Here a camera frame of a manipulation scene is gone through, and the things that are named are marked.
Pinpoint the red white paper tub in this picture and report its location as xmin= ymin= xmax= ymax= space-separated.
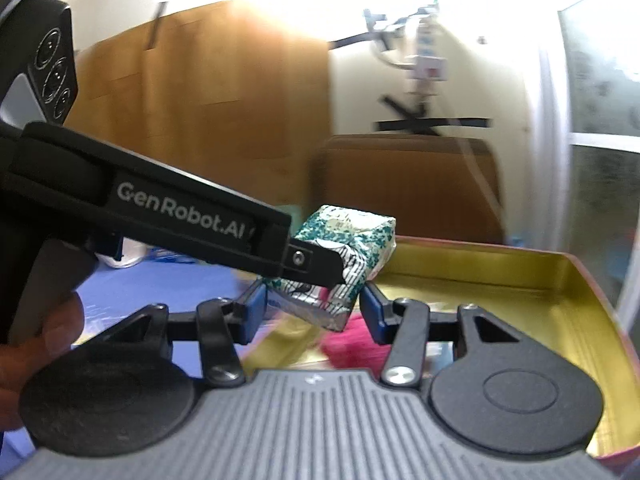
xmin=98 ymin=238 xmax=149 ymax=269

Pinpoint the pink knitted soft ball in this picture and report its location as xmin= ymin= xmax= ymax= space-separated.
xmin=320 ymin=312 xmax=390 ymax=378

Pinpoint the brown chair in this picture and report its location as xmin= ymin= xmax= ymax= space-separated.
xmin=309 ymin=133 xmax=506 ymax=245

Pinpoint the wooden board panel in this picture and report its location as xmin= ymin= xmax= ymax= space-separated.
xmin=66 ymin=2 xmax=332 ymax=206

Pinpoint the blue patterned tablecloth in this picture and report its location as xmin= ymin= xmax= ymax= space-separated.
xmin=21 ymin=262 xmax=265 ymax=458

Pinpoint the pink gold tin box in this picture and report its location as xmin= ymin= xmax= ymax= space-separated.
xmin=240 ymin=234 xmax=640 ymax=476

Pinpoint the green patterned tissue pack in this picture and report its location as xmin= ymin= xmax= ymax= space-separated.
xmin=264 ymin=204 xmax=398 ymax=334

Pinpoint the person's left hand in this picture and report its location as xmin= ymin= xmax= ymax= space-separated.
xmin=1 ymin=292 xmax=85 ymax=432

